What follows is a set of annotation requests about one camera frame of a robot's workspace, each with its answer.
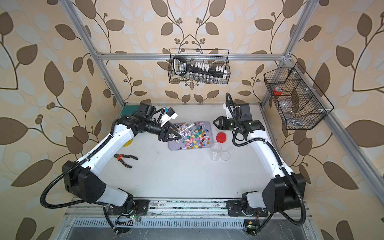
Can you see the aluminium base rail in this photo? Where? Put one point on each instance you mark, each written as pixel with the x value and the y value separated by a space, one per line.
pixel 176 207

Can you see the pile of star candies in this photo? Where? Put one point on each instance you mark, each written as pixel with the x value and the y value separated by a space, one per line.
pixel 197 139

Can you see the pile of lollipops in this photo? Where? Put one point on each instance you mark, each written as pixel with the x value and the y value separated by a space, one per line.
pixel 205 132

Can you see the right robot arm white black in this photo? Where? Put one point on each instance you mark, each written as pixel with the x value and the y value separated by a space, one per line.
pixel 284 193

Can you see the black socket set rail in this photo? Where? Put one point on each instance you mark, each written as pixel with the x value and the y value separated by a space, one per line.
pixel 191 68

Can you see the black wire basket right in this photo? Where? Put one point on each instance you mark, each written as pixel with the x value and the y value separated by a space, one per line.
pixel 303 104

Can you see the clear jar dark beads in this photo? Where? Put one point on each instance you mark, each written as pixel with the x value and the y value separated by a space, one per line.
pixel 184 129

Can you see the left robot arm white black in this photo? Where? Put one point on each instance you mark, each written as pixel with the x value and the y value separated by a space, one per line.
pixel 82 176

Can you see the lilac plastic tray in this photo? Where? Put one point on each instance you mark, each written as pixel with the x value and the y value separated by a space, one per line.
pixel 192 144

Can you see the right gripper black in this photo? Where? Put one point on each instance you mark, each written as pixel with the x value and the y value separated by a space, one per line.
pixel 222 125

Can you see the green plastic tool case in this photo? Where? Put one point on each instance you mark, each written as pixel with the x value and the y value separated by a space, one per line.
pixel 135 110

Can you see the black wire basket centre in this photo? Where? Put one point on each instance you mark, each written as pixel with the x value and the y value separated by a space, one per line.
pixel 209 55

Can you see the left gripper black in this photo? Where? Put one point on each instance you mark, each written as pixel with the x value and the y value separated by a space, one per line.
pixel 165 131

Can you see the clear plastic jar lid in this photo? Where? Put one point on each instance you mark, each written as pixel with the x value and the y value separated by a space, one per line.
pixel 225 156

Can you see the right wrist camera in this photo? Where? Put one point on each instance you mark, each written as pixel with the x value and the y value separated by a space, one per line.
pixel 243 112

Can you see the red jar lid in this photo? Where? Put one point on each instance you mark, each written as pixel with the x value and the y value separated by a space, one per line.
pixel 221 138

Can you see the red item in basket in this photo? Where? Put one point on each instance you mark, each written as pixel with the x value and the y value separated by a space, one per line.
pixel 278 91

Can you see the black wire basket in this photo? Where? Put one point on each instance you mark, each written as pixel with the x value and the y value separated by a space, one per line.
pixel 303 104
pixel 209 55

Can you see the clear jar colourful candies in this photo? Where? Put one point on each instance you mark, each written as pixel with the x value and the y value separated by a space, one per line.
pixel 215 152

